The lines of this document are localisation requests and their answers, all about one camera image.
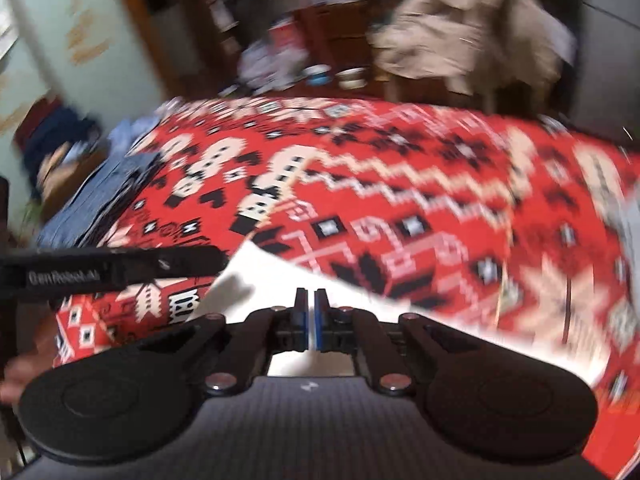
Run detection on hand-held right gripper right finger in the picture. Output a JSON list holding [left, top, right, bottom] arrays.
[[315, 288, 493, 395]]

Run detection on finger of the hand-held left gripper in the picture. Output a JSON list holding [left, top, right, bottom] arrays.
[[122, 246, 228, 281]]

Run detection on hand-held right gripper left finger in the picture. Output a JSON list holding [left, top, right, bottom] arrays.
[[139, 288, 307, 396]]

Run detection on white knit vest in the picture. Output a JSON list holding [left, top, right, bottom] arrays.
[[187, 242, 608, 386]]

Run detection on person's left hand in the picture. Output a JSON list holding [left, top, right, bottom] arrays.
[[0, 347, 53, 403]]

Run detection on blue jeans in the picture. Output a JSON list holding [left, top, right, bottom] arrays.
[[37, 152, 161, 248]]

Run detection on red patterned blanket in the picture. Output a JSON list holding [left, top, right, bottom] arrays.
[[52, 97, 640, 480]]

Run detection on white printed plastic bag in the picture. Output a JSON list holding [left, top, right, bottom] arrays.
[[239, 42, 301, 88]]

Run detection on white bowl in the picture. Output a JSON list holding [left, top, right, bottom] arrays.
[[336, 67, 368, 90]]

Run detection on red paper box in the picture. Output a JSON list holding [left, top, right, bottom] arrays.
[[267, 20, 301, 53]]

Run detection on wooden drawer cabinet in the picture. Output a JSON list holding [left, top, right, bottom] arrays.
[[295, 0, 391, 86]]

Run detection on beige jacket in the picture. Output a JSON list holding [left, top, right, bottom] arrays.
[[372, 0, 576, 96]]

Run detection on grey refrigerator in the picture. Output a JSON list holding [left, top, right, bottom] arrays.
[[575, 0, 640, 111]]

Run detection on wooden door frame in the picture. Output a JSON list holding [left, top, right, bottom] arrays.
[[107, 0, 186, 96]]

